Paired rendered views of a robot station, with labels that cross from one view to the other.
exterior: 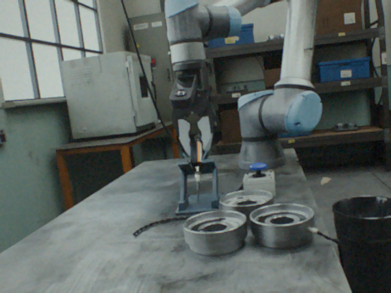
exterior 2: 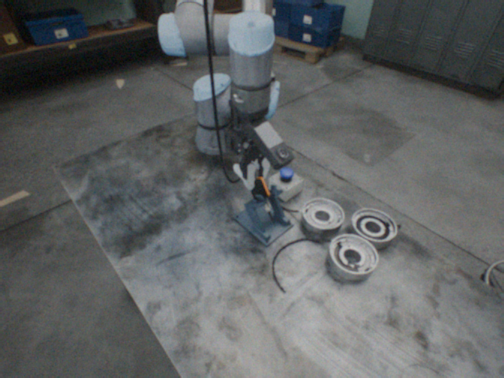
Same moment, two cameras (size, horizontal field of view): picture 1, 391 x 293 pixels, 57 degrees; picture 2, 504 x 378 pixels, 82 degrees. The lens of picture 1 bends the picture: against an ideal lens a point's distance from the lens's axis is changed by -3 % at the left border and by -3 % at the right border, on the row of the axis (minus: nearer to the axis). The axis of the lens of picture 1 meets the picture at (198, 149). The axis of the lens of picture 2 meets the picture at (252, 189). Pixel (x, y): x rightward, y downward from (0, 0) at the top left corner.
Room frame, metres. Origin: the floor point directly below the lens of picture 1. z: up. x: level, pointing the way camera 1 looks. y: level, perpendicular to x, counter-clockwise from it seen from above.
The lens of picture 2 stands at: (0.54, 0.43, 1.39)
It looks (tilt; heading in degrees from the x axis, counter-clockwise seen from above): 43 degrees down; 307
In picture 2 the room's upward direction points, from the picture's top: straight up
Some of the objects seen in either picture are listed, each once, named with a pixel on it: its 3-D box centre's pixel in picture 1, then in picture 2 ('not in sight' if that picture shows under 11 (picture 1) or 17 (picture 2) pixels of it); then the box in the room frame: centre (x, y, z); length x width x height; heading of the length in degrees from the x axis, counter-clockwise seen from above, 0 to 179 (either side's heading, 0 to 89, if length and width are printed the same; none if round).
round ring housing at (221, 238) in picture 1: (215, 232); (351, 258); (0.59, -0.01, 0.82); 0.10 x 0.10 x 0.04
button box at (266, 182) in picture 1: (259, 184); (284, 183); (0.85, -0.13, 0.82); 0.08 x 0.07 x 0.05; 169
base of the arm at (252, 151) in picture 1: (261, 149); (216, 130); (1.17, -0.20, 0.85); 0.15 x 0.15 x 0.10
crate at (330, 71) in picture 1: (341, 71); not in sight; (4.06, -1.67, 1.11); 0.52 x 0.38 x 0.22; 79
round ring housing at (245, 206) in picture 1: (247, 207); (322, 217); (0.70, -0.08, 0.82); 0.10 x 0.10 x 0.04
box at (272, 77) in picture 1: (280, 70); not in sight; (4.17, -1.01, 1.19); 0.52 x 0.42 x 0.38; 79
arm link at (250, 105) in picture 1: (259, 113); (215, 98); (1.16, -0.20, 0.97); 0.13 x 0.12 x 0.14; 35
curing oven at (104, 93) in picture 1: (116, 96); not in sight; (3.17, 0.62, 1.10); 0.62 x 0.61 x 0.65; 169
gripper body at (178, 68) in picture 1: (192, 90); (249, 129); (0.87, 0.00, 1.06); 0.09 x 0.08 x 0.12; 170
